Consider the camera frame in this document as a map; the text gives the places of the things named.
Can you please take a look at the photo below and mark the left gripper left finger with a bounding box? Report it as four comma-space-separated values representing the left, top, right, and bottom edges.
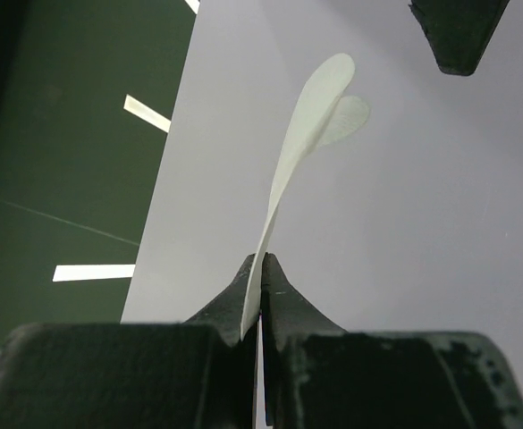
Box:
0, 257, 257, 428

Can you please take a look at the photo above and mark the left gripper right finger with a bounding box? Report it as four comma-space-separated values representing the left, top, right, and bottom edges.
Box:
261, 254, 523, 428

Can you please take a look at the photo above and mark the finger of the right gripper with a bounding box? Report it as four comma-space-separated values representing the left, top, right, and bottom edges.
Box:
409, 0, 509, 76

